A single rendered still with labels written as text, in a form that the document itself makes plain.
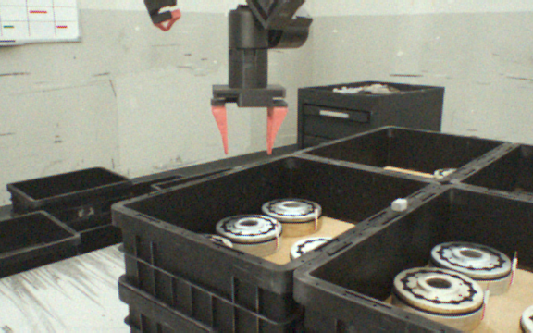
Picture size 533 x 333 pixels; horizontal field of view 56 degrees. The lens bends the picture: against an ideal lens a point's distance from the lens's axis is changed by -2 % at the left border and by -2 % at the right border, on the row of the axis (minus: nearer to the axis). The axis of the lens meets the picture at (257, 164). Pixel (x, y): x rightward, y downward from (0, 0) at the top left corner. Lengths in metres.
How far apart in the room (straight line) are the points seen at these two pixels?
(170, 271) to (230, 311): 0.10
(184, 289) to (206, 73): 3.63
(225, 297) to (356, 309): 0.17
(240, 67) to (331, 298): 0.37
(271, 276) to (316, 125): 1.95
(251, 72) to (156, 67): 3.23
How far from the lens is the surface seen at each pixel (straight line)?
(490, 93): 4.17
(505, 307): 0.69
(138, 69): 3.84
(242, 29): 0.70
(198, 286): 0.59
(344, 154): 1.10
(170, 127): 4.03
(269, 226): 0.78
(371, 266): 0.61
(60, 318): 0.91
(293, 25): 0.75
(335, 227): 0.88
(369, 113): 2.22
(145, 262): 0.66
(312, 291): 0.47
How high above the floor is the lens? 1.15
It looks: 15 degrees down
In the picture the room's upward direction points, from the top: straight up
